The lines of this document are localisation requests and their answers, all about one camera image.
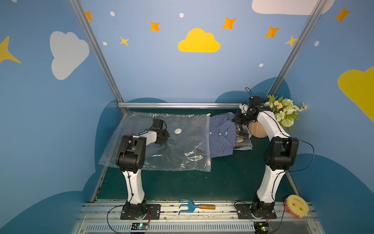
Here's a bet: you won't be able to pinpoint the white vented cable duct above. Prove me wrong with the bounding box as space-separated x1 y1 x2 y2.
80 222 255 234

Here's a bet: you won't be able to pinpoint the clear plastic vacuum bag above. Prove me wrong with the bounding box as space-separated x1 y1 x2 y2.
99 112 211 172

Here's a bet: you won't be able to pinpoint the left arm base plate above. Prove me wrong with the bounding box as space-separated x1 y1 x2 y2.
120 202 161 220

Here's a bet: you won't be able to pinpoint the left green circuit board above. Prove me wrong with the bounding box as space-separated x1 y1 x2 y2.
131 223 149 231

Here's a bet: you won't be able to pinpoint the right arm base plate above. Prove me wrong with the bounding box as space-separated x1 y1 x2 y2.
233 202 277 219

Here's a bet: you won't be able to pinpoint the right aluminium corner post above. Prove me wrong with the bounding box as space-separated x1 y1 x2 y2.
263 0 328 102

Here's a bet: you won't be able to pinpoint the yellow smiley sponge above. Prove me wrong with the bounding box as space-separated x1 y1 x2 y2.
285 195 310 218

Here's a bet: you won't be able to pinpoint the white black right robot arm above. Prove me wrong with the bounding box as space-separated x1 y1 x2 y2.
233 96 299 218

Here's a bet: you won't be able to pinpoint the blue garden fork wooden handle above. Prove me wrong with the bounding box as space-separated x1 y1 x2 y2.
179 199 216 215

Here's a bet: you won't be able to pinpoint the tan ribbed flower pot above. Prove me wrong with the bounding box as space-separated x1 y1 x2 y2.
248 122 267 138

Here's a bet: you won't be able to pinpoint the left aluminium corner post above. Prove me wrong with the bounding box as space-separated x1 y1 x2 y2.
69 0 123 103

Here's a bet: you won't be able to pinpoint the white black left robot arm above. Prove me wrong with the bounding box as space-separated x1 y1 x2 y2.
116 119 170 219

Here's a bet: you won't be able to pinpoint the right green circuit board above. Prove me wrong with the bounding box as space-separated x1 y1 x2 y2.
253 222 270 234

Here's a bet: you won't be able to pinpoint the green circuit board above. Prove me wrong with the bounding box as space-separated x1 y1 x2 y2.
253 222 270 234
131 223 149 231

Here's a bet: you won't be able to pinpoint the aluminium corner post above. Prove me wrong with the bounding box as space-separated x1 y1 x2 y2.
69 0 123 103
263 0 328 102

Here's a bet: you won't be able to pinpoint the white green artificial flowers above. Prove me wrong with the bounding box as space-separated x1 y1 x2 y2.
265 95 307 132

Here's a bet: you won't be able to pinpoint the aluminium back frame rail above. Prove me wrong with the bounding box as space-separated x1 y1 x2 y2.
117 102 240 109

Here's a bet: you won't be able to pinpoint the blue checked shirt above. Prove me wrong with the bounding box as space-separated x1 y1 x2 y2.
197 113 236 158

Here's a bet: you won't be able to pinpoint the aluminium front mounting rail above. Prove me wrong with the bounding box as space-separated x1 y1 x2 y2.
77 199 318 222

